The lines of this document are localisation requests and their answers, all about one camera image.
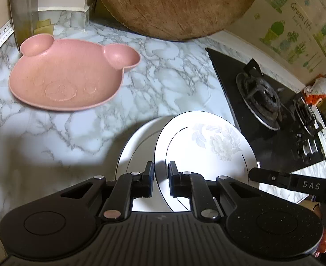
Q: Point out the green plant wall poster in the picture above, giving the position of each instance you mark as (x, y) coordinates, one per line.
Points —
(298, 19)

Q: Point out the plain white plate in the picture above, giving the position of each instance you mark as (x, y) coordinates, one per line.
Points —
(135, 149)

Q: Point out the pink bear-shaped plate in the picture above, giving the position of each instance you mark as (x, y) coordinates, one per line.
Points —
(68, 69)

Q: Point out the white floral plate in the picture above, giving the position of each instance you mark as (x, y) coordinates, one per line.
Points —
(207, 144)

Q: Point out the round wooden cutting board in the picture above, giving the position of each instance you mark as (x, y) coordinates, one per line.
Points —
(174, 5)

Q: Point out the person's right hand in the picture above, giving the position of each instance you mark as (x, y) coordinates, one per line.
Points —
(325, 242)

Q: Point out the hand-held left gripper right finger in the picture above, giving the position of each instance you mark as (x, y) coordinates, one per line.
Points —
(174, 181)

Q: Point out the white plastic bag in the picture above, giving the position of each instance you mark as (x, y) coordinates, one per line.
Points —
(319, 87)

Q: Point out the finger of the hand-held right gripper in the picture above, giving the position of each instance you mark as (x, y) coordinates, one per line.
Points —
(271, 178)

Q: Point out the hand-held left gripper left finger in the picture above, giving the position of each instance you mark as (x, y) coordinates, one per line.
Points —
(148, 181)

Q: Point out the black glass gas stove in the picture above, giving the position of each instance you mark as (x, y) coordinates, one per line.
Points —
(229, 83)

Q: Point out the clear tinted jar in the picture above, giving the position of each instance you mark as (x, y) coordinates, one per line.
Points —
(23, 13)

